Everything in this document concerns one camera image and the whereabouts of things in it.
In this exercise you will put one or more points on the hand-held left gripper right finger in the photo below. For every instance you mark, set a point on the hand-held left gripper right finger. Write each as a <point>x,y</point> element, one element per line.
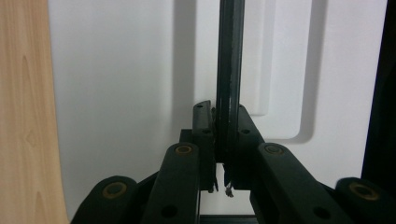
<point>246,137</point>

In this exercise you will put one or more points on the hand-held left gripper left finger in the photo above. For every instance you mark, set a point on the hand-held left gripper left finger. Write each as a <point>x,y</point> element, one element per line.
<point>204,137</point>

